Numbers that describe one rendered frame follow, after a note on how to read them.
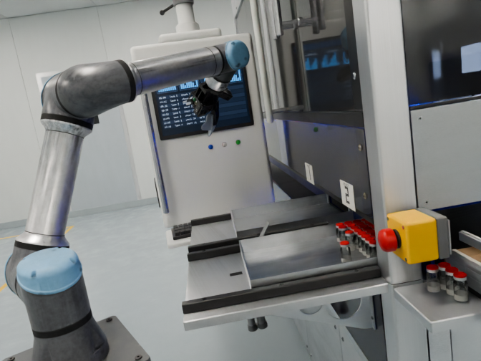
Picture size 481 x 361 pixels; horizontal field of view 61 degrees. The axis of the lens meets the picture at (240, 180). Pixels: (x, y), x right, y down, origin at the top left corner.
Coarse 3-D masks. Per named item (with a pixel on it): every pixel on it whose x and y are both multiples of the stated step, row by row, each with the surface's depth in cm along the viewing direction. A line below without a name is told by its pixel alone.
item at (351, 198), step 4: (340, 180) 97; (340, 184) 98; (344, 184) 95; (348, 184) 92; (344, 188) 95; (348, 188) 93; (352, 188) 90; (344, 192) 96; (352, 192) 90; (344, 196) 96; (352, 196) 91; (344, 200) 97; (348, 200) 94; (352, 200) 91; (344, 204) 97; (348, 204) 94; (352, 204) 91; (352, 208) 92
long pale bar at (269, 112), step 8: (256, 0) 141; (256, 8) 141; (256, 16) 141; (256, 24) 142; (256, 32) 142; (256, 40) 143; (256, 48) 144; (264, 56) 144; (264, 64) 144; (264, 72) 144; (264, 80) 145; (264, 88) 146; (264, 96) 146; (264, 104) 147; (272, 112) 148; (272, 120) 148
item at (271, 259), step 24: (240, 240) 107; (264, 240) 107; (288, 240) 108; (312, 240) 108; (336, 240) 105; (264, 264) 97; (288, 264) 95; (312, 264) 93; (336, 264) 83; (360, 264) 83
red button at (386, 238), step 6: (384, 228) 70; (390, 228) 69; (378, 234) 70; (384, 234) 69; (390, 234) 68; (378, 240) 71; (384, 240) 68; (390, 240) 68; (396, 240) 68; (384, 246) 69; (390, 246) 68; (396, 246) 68
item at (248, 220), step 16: (240, 208) 140; (256, 208) 141; (272, 208) 141; (288, 208) 142; (304, 208) 140; (320, 208) 137; (240, 224) 133; (256, 224) 130; (272, 224) 128; (288, 224) 116; (304, 224) 116
